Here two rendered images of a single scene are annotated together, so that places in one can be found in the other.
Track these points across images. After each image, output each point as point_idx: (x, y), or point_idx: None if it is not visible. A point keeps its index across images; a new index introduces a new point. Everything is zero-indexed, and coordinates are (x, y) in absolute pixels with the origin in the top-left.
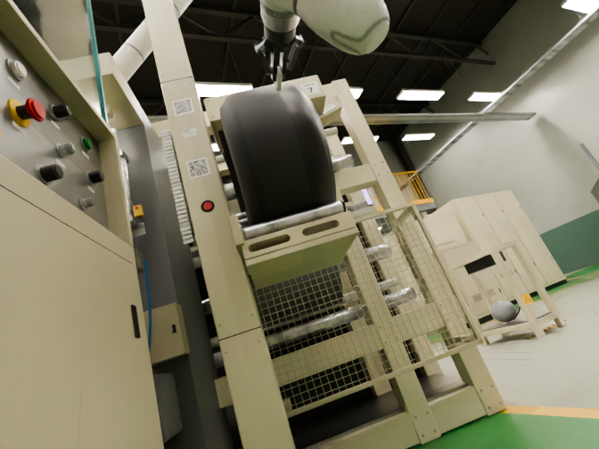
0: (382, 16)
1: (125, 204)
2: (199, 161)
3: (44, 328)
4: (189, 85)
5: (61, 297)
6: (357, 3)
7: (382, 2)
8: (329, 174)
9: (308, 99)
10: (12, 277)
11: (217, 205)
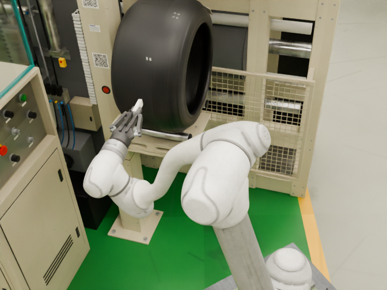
0: (141, 218)
1: (50, 115)
2: (101, 56)
3: (29, 225)
4: None
5: (31, 211)
6: (129, 214)
7: (143, 215)
8: (180, 129)
9: (177, 86)
10: (19, 225)
11: (112, 91)
